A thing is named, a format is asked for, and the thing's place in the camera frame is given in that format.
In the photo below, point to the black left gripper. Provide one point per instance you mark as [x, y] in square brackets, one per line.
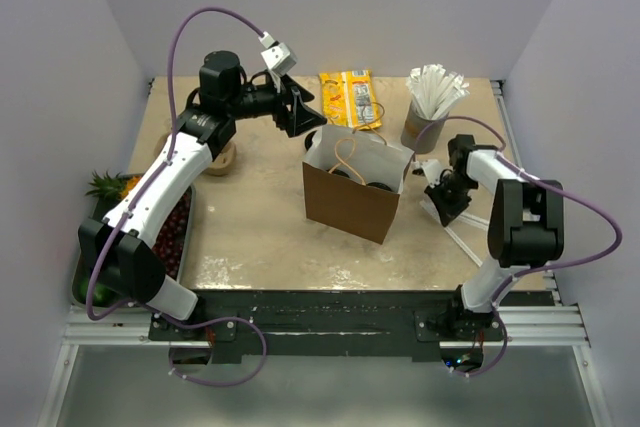
[300, 117]

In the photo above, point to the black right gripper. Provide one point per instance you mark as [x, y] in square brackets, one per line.
[448, 211]

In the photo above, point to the white straw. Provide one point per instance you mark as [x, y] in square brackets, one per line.
[474, 221]
[431, 211]

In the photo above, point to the black plastic cup lid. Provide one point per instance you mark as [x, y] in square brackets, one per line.
[339, 170]

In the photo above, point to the brown paper bag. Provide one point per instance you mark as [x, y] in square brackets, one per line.
[347, 204]

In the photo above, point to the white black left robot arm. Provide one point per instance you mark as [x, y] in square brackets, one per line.
[118, 248]

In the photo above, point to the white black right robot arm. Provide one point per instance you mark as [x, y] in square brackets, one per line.
[525, 229]

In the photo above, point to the yellow snack bag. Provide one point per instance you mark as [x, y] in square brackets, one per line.
[349, 100]

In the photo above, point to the grey straw holder cup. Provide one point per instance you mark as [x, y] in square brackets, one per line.
[420, 134]

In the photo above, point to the cardboard cup carrier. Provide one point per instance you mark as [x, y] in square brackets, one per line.
[224, 162]

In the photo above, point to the orange horned melon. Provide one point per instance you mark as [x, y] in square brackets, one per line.
[129, 185]

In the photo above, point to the purple grapes bunch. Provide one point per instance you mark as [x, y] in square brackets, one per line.
[170, 241]

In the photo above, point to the small pineapple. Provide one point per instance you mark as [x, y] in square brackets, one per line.
[106, 186]

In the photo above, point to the green fruit tray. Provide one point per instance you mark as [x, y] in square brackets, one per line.
[103, 206]

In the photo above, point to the green lime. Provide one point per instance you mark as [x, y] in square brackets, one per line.
[101, 297]

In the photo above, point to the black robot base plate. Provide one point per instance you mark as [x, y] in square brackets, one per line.
[348, 323]

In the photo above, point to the aluminium frame rail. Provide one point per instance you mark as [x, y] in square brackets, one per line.
[100, 365]

